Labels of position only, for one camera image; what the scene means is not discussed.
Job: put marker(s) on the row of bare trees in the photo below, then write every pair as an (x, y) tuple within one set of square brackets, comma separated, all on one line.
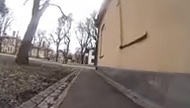
[(71, 37)]

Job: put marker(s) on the grey asphalt path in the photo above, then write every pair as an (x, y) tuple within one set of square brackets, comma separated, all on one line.
[(95, 97)]

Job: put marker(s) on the yellow building with grey base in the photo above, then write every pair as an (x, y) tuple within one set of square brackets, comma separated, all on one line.
[(157, 46)]

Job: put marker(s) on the cobblestone edging strip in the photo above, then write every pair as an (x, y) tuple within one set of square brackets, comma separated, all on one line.
[(47, 97)]

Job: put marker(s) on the large bare tree trunk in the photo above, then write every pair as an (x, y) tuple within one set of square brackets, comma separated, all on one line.
[(29, 33)]

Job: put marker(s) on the stone paving strip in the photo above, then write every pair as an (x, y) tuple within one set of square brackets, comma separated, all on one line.
[(145, 103)]

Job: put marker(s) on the pale distant buildings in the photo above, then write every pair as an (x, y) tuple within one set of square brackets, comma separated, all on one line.
[(10, 45)]

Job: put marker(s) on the leaf-strewn grass area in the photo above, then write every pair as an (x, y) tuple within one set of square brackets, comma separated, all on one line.
[(10, 78)]

